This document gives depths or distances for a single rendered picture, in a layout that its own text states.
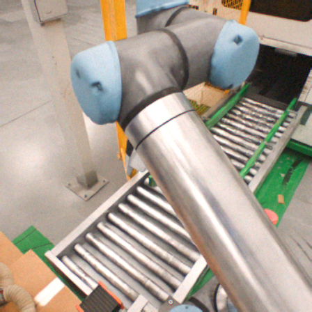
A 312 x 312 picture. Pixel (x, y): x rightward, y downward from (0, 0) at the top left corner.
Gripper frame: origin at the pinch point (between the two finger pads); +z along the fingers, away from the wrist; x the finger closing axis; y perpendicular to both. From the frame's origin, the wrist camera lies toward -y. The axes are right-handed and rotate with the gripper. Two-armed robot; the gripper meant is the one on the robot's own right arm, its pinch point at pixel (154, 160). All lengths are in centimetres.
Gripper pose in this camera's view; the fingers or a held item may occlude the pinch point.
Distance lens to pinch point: 61.8
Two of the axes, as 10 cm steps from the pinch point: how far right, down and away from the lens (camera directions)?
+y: 5.9, 5.7, -5.8
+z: 0.0, 7.1, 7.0
